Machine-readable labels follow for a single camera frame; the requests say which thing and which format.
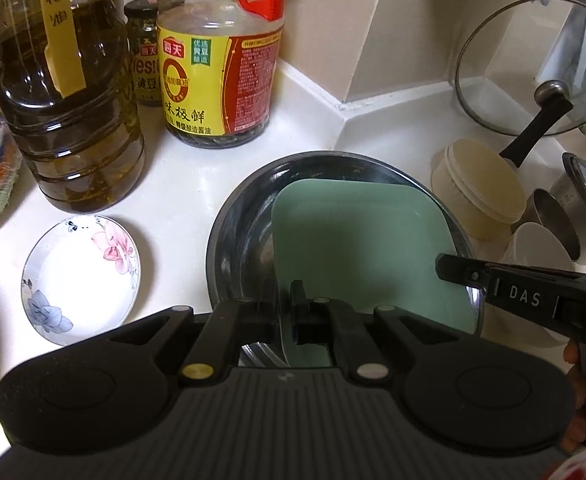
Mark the large cooking oil bottle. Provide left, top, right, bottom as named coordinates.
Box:
left=0, top=0, right=146, bottom=215

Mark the small green label jar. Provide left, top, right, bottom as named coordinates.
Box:
left=124, top=0, right=163, bottom=107

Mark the red and white object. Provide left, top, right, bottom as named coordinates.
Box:
left=548, top=439, right=586, bottom=480

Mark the white cup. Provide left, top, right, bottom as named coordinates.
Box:
left=502, top=221, right=578, bottom=281

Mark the person's right hand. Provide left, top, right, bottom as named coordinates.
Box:
left=559, top=339, right=586, bottom=457

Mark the soy sauce bottle red handle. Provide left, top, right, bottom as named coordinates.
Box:
left=155, top=0, right=290, bottom=148

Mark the dark metal basin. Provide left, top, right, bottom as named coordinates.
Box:
left=205, top=150, right=486, bottom=361

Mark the beige lidded container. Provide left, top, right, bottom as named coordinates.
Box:
left=431, top=138, right=528, bottom=241

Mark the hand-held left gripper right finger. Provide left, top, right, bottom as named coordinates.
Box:
left=290, top=281, right=476, bottom=382

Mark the small floral white plate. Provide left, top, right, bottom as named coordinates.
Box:
left=20, top=214, right=140, bottom=347

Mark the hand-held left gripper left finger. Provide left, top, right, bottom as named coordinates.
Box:
left=109, top=299, right=280, bottom=381

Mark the glass pot lid black handle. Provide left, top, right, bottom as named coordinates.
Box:
left=454, top=0, right=586, bottom=168

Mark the large stainless steel bowl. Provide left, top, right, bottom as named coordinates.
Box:
left=525, top=188, right=582, bottom=261

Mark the green square plate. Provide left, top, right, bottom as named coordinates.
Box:
left=270, top=179, right=478, bottom=368

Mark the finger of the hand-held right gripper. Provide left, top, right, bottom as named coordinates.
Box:
left=435, top=254, right=498, bottom=293

